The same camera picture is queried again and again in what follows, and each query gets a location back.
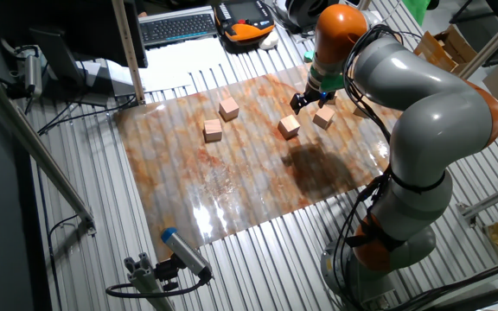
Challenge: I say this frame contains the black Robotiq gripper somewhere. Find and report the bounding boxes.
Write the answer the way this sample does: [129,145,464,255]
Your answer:
[289,85,337,115]

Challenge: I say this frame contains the wooden cube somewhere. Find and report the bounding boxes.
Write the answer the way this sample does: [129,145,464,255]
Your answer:
[311,105,336,131]
[218,96,240,123]
[202,118,224,143]
[352,101,374,120]
[277,114,302,141]

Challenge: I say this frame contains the white computer mouse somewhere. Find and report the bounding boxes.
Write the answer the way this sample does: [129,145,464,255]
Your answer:
[258,32,280,51]

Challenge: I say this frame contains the black round spool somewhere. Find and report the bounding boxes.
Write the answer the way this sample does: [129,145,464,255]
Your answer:
[274,0,332,35]

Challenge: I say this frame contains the orange black teach pendant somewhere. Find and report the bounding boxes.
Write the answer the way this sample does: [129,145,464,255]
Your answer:
[213,0,276,48]

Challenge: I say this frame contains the orange marble pattern mat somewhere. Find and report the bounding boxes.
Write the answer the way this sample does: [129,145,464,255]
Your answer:
[112,64,393,262]

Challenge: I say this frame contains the white paper sheet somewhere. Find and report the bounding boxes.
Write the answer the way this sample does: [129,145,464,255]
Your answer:
[138,71,194,92]
[143,36,233,79]

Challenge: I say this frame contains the green cloth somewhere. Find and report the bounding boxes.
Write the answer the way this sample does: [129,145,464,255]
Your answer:
[401,0,431,27]

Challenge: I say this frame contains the brown cardboard box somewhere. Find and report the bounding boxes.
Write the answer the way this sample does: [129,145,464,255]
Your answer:
[412,23,479,74]

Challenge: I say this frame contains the black computer keyboard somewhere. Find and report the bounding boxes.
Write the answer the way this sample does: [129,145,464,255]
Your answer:
[138,5,219,49]

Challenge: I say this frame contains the black computer monitor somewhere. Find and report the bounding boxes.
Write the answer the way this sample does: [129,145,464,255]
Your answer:
[0,0,149,69]

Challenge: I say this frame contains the grey monitor stand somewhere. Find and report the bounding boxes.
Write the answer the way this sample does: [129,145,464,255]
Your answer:
[29,27,138,108]

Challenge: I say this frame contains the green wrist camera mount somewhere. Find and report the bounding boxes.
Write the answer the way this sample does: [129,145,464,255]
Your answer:
[303,49,346,93]

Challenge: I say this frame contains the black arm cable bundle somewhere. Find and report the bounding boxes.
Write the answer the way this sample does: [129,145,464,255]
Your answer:
[330,23,425,311]

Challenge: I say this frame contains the beige upright frame post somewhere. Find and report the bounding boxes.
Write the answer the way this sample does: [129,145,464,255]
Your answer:
[110,0,147,107]

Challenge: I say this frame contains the aluminium frame beam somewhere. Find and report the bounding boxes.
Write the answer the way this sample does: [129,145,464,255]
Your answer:
[458,2,498,81]
[455,176,498,228]

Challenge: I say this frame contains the silver camera with blue cap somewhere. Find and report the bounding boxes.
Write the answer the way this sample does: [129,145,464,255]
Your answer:
[160,226,214,282]

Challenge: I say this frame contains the black table cable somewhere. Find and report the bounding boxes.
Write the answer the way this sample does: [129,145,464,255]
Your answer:
[36,94,138,136]

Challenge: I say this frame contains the thick black floor cable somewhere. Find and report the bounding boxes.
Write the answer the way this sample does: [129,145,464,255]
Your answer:
[382,257,498,311]

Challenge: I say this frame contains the aluminium profile camera mount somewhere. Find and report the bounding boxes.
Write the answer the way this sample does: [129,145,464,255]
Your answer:
[123,252,176,311]

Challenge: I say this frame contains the black camera cable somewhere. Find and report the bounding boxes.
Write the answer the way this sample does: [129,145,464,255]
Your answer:
[105,276,214,300]

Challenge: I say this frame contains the long aluminium frame rail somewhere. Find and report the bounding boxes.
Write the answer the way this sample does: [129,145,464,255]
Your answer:
[0,60,98,237]

